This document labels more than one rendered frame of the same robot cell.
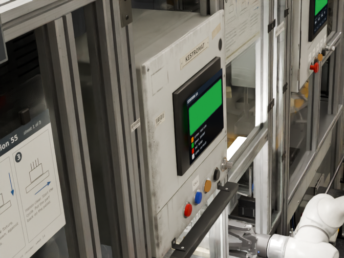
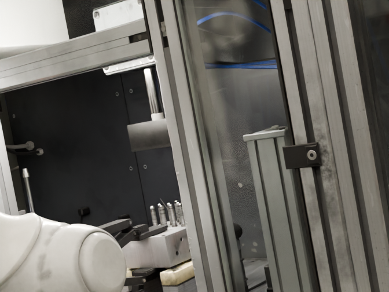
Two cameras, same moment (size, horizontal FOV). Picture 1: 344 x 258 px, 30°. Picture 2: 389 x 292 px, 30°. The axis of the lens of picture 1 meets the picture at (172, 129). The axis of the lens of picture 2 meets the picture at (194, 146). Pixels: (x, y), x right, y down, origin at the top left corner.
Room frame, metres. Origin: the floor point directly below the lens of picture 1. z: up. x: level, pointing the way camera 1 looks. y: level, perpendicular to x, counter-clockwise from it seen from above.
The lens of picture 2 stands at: (2.08, -1.20, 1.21)
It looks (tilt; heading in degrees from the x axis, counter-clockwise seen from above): 3 degrees down; 100
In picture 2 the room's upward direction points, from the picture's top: 10 degrees counter-clockwise
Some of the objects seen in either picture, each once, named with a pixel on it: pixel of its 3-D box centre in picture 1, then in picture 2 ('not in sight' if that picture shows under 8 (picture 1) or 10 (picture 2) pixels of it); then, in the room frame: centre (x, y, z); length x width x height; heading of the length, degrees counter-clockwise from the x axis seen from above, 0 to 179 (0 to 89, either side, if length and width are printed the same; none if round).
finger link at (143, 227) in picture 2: not in sight; (133, 225); (1.77, -0.14, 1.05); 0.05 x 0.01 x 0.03; 63
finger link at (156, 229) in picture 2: not in sight; (146, 233); (1.78, -0.11, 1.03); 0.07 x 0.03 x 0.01; 63
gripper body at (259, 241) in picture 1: (256, 244); not in sight; (1.71, -0.25, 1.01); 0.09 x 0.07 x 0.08; 63
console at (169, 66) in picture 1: (149, 123); not in sight; (1.40, 0.05, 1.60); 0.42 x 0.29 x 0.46; 153
